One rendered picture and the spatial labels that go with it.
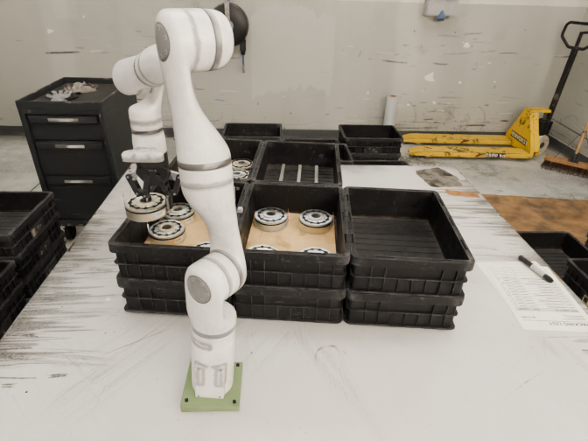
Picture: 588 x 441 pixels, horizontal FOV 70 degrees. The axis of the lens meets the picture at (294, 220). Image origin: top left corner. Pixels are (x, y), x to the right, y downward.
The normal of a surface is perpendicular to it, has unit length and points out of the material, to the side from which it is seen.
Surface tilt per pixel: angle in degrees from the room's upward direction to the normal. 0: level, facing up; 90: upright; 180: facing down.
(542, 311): 0
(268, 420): 0
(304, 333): 0
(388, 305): 90
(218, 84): 90
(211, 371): 88
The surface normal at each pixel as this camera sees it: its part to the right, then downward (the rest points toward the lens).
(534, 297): 0.03, -0.86
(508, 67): 0.04, 0.50
